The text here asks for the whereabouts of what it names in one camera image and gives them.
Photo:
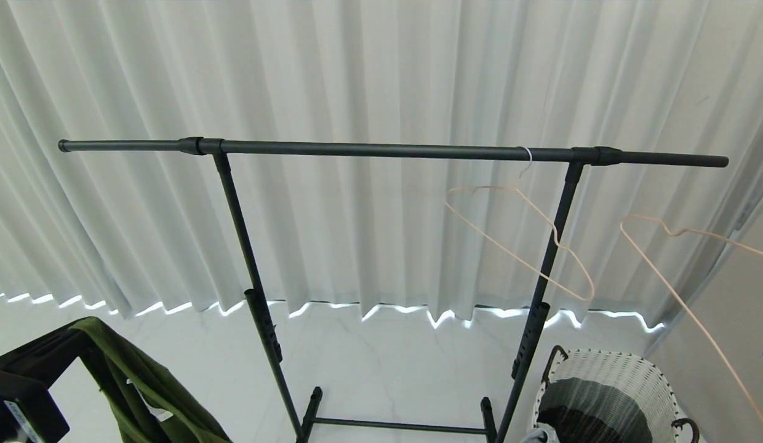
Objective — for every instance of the black clothes rack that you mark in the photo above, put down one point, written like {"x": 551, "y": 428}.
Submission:
{"x": 369, "y": 149}

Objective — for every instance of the pink clothes hanger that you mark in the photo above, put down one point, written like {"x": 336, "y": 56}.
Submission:
{"x": 486, "y": 187}
{"x": 707, "y": 335}

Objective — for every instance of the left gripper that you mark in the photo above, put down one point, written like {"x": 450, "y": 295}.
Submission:
{"x": 18, "y": 406}

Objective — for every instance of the green printed shirt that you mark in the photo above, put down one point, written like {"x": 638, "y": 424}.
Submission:
{"x": 141, "y": 381}

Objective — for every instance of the white curtain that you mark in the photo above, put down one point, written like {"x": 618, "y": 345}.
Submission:
{"x": 369, "y": 74}

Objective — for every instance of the pale grey shorts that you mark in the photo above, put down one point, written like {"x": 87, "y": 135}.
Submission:
{"x": 538, "y": 437}

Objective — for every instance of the white laundry basket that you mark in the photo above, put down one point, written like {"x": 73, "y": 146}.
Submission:
{"x": 603, "y": 369}

